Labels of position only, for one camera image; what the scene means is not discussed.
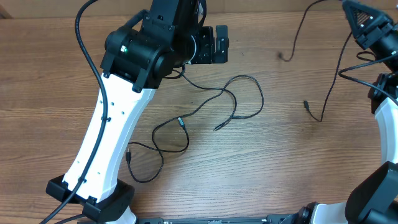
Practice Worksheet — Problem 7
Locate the thin black cable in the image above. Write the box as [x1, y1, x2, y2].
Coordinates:
[127, 67, 239, 154]

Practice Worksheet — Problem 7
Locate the black cable with USB-A plug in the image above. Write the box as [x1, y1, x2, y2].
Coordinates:
[125, 75, 265, 184]

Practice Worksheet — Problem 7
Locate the separated black cable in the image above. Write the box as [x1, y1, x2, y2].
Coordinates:
[277, 0, 354, 123]

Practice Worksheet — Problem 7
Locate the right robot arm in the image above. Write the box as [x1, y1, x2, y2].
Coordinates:
[266, 1, 397, 224]

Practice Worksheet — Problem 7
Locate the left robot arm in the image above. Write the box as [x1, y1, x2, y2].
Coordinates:
[46, 0, 229, 223]

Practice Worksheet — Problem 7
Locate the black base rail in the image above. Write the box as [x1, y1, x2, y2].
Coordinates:
[136, 213, 297, 224]

